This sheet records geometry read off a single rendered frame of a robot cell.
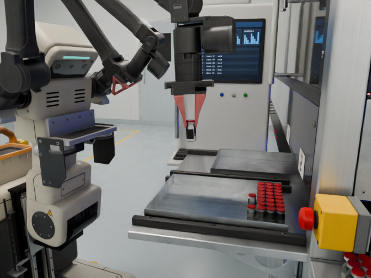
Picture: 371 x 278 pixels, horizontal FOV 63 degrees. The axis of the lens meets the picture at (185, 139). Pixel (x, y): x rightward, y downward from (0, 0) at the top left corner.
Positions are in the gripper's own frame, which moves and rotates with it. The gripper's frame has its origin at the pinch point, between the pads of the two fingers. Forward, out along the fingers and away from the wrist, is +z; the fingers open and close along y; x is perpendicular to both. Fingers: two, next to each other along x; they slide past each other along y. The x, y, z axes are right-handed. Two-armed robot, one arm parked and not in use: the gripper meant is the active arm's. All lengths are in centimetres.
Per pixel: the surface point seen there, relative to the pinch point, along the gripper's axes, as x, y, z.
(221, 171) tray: 33.1, 10.4, 22.9
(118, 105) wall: 601, -143, 59
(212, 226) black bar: -2.3, 3.9, 23.9
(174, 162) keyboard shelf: 75, -7, 32
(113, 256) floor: 118, -53, 110
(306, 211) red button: -17.2, 19.1, 13.4
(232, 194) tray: 19.6, 12.0, 25.7
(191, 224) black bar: -1.1, -0.8, 23.6
